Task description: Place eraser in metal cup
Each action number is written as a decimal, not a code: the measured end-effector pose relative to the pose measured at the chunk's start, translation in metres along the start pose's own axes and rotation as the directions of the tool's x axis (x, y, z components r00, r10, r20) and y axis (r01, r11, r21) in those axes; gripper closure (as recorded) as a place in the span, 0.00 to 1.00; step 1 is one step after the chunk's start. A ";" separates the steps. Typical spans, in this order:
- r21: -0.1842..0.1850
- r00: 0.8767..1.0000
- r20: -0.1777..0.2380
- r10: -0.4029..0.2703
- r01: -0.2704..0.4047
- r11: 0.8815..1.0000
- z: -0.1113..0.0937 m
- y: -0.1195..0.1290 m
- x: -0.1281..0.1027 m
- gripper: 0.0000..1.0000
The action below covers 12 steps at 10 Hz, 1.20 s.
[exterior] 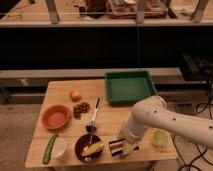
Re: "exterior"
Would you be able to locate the striped brown whiteboard eraser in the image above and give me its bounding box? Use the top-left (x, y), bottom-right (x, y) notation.
top-left (109, 139), bottom-right (124, 157)

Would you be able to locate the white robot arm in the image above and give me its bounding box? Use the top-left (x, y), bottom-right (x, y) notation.
top-left (120, 95), bottom-right (213, 156)

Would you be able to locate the light green cup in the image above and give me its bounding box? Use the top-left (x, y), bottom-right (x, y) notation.
top-left (152, 130), bottom-right (168, 147)

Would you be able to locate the white plastic cup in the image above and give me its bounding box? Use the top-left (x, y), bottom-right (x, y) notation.
top-left (51, 138), bottom-right (67, 160)

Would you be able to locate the yellow corn cob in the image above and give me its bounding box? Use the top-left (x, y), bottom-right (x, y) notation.
top-left (81, 141), bottom-right (104, 156)

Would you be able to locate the metal spoon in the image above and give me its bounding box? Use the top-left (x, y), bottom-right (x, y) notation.
top-left (84, 133), bottom-right (93, 162)

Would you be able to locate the dark brown bowl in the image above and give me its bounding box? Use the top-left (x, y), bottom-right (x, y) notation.
top-left (75, 134), bottom-right (102, 163)

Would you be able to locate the bunch of brown grapes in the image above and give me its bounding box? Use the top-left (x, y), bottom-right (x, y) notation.
top-left (73, 102), bottom-right (90, 119)

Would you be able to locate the green plastic tray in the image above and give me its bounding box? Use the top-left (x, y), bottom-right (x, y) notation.
top-left (105, 71), bottom-right (157, 105)

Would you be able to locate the orange fruit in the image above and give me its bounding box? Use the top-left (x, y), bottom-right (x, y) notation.
top-left (69, 91), bottom-right (81, 102)

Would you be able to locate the orange plastic bowl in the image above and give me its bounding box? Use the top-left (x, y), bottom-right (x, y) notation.
top-left (41, 105), bottom-right (71, 130)

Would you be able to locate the green cucumber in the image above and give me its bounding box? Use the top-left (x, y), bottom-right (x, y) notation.
top-left (42, 134), bottom-right (59, 165)

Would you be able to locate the black cable on floor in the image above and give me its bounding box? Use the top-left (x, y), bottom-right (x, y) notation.
top-left (169, 99), bottom-right (213, 171)

